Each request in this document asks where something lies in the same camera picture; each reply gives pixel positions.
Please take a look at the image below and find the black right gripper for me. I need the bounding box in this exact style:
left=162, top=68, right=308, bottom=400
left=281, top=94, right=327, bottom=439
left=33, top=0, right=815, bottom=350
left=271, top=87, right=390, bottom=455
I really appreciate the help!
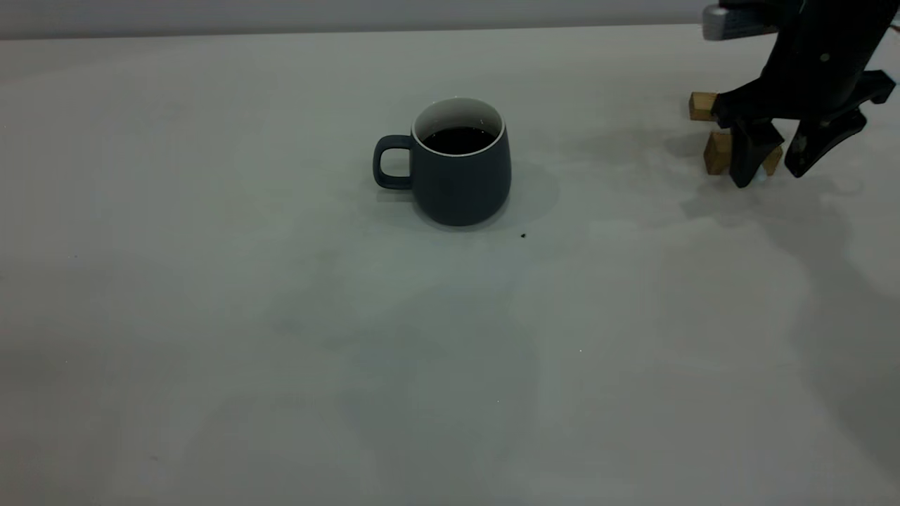
left=714, top=0, right=899, bottom=189

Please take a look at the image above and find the dark grey ceramic mug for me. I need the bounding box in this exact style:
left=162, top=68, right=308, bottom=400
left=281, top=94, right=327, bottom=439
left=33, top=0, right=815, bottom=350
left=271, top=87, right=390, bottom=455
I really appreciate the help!
left=373, top=97, right=513, bottom=228

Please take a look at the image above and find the arch shaped wooden block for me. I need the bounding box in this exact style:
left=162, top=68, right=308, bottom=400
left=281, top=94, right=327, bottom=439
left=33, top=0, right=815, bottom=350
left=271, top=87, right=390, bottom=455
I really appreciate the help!
left=704, top=131, right=783, bottom=176

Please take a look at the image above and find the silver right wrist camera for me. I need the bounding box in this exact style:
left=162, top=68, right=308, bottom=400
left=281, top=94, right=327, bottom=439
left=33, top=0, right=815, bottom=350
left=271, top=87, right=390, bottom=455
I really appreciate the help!
left=702, top=4, right=778, bottom=41

